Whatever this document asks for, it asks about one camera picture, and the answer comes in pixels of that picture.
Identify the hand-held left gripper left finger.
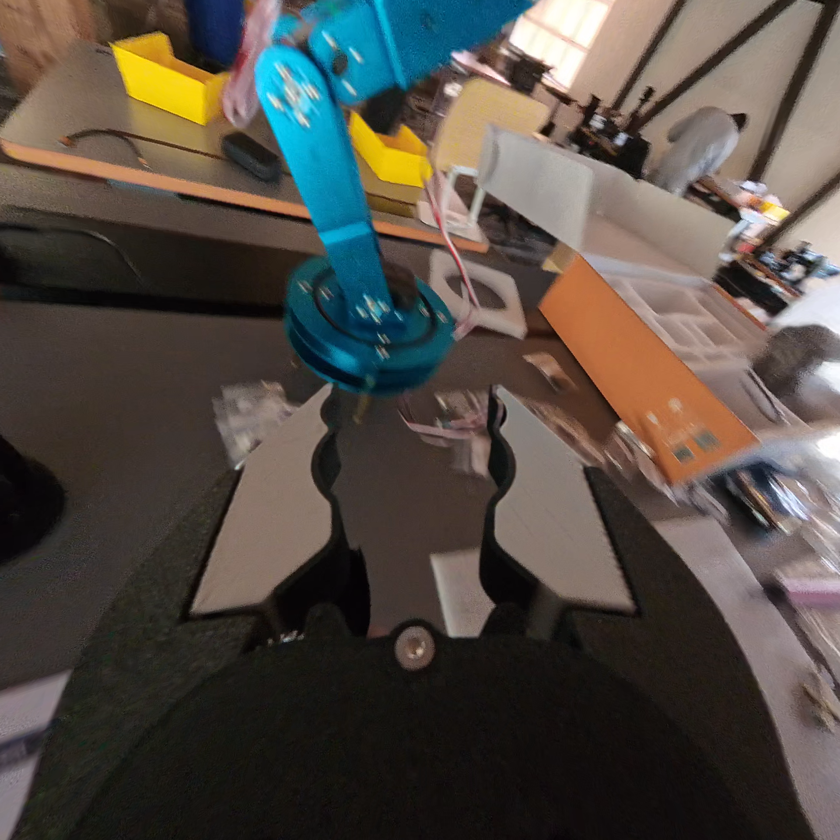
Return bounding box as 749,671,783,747
190,384,350,619

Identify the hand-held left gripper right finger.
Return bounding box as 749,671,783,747
481,386,639,616

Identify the blue toy robot arm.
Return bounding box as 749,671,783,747
252,0,537,425

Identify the group of small parts bags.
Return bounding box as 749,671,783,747
213,353,664,488

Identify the orange white cardboard box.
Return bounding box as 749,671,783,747
478,123,790,488

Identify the black glasses case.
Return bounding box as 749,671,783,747
220,130,285,184

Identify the yellow plastic bin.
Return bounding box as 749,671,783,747
347,110,435,189
109,31,232,126

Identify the wood edged grey table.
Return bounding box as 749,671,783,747
0,39,491,255

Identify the blue trash barrel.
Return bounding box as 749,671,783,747
186,0,252,68

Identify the white foam ring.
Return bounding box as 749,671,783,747
429,248,527,340

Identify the thin brown cable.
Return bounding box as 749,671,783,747
62,127,225,166

